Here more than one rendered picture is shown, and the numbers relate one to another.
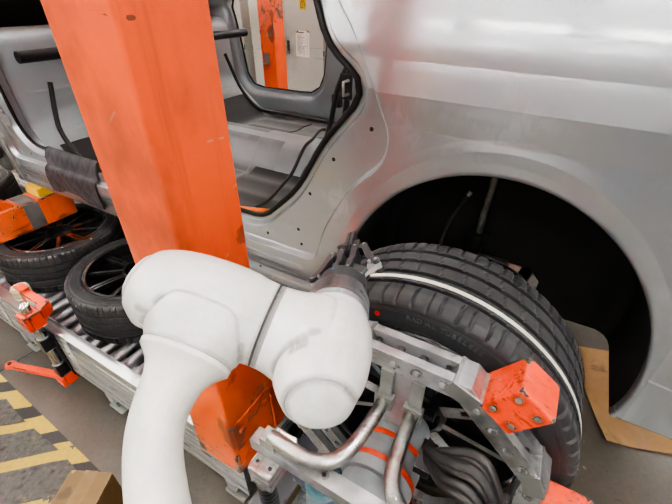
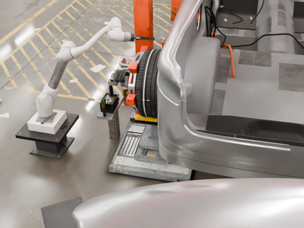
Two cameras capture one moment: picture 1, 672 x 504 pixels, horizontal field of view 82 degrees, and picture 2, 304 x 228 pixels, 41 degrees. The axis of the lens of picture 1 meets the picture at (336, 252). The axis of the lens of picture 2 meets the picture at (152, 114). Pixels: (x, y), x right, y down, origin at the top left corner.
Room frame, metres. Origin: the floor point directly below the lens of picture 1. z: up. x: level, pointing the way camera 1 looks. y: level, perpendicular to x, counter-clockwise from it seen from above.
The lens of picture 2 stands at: (-0.36, -3.41, 2.88)
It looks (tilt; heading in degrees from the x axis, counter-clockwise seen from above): 36 degrees down; 74
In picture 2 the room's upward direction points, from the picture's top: 2 degrees counter-clockwise
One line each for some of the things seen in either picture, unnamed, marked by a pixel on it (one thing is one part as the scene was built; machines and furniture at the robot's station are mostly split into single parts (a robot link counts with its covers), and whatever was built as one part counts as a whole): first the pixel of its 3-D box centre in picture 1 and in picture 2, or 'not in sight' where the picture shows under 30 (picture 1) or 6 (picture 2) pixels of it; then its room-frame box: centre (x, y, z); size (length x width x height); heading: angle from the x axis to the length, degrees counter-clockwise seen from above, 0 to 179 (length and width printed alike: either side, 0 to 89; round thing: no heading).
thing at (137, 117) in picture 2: not in sight; (147, 118); (0.50, -0.29, 0.51); 0.29 x 0.06 x 0.06; 150
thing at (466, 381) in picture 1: (398, 435); (139, 82); (0.47, -0.14, 0.85); 0.54 x 0.07 x 0.54; 60
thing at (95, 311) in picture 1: (144, 282); not in sight; (1.58, 1.00, 0.39); 0.66 x 0.66 x 0.24
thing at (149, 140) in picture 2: not in sight; (157, 127); (0.62, -0.22, 0.32); 0.40 x 0.30 x 0.28; 60
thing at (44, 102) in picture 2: not in sight; (44, 103); (-0.46, 0.24, 0.56); 0.18 x 0.16 x 0.22; 71
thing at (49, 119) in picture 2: not in sight; (45, 116); (-0.48, 0.21, 0.42); 0.22 x 0.18 x 0.06; 66
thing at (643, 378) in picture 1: (491, 251); not in sight; (0.92, -0.45, 1.03); 0.83 x 0.32 x 0.58; 60
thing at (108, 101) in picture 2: not in sight; (109, 102); (0.20, 0.11, 0.51); 0.20 x 0.14 x 0.13; 58
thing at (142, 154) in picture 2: not in sight; (156, 143); (0.60, -0.26, 0.13); 0.50 x 0.36 x 0.10; 60
